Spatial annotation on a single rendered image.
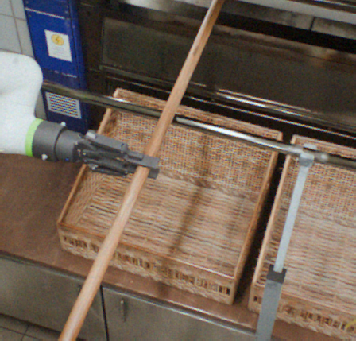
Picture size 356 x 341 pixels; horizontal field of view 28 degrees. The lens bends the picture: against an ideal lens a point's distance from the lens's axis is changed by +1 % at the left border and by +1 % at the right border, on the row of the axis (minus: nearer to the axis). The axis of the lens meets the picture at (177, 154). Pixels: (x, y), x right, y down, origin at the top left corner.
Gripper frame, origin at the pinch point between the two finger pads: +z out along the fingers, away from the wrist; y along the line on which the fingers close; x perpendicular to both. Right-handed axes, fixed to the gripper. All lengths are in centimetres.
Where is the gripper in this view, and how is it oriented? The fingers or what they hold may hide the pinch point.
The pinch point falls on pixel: (144, 165)
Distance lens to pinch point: 167.3
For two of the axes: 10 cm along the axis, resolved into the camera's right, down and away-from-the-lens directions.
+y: -0.1, 6.4, 7.7
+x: -3.0, 7.3, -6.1
